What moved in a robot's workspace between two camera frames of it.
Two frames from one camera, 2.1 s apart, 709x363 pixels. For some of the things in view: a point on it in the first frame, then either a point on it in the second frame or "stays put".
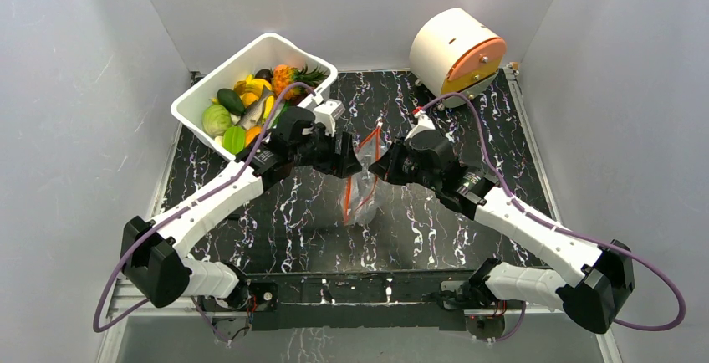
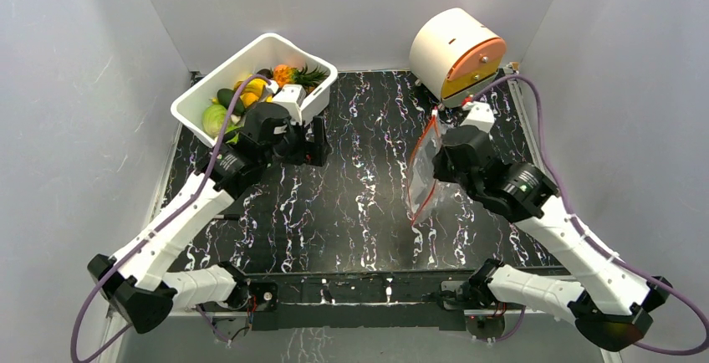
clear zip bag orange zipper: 363,198 -> 427,195
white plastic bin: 262,53 stays put
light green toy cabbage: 216,118 stays put
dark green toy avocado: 232,101 stays put
